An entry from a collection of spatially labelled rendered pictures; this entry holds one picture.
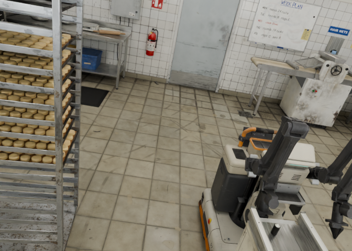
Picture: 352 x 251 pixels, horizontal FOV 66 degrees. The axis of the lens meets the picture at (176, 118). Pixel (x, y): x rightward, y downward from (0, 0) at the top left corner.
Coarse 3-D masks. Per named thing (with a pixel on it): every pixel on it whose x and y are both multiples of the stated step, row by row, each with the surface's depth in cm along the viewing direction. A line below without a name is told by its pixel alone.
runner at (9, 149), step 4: (0, 148) 140; (4, 148) 140; (8, 148) 140; (12, 148) 141; (16, 148) 141; (20, 148) 141; (24, 148) 141; (28, 148) 142; (24, 152) 142; (28, 152) 143; (32, 152) 143; (36, 152) 143; (40, 152) 143; (44, 152) 144; (48, 152) 144; (52, 152) 144
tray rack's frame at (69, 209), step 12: (0, 204) 206; (12, 204) 208; (24, 204) 210; (36, 204) 212; (48, 204) 214; (72, 204) 218; (0, 216) 197; (12, 216) 198; (24, 216) 200; (36, 216) 202; (48, 216) 204; (72, 216) 208; (12, 228) 190; (24, 228) 192; (36, 228) 193; (48, 228) 195
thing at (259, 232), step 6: (252, 210) 143; (252, 216) 140; (258, 216) 139; (252, 222) 140; (258, 222) 136; (252, 228) 139; (258, 228) 132; (258, 234) 132; (264, 234) 130; (258, 240) 131; (264, 240) 126; (264, 246) 125; (270, 246) 124
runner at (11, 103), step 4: (0, 100) 128; (4, 100) 128; (8, 100) 128; (0, 104) 129; (4, 104) 129; (8, 104) 129; (12, 104) 129; (16, 104) 130; (20, 104) 130; (24, 104) 130; (28, 104) 130; (32, 104) 130; (36, 104) 130; (40, 104) 131; (44, 104) 131; (32, 108) 131; (36, 108) 132; (40, 108) 132; (44, 108) 132; (48, 108) 132; (52, 108) 132
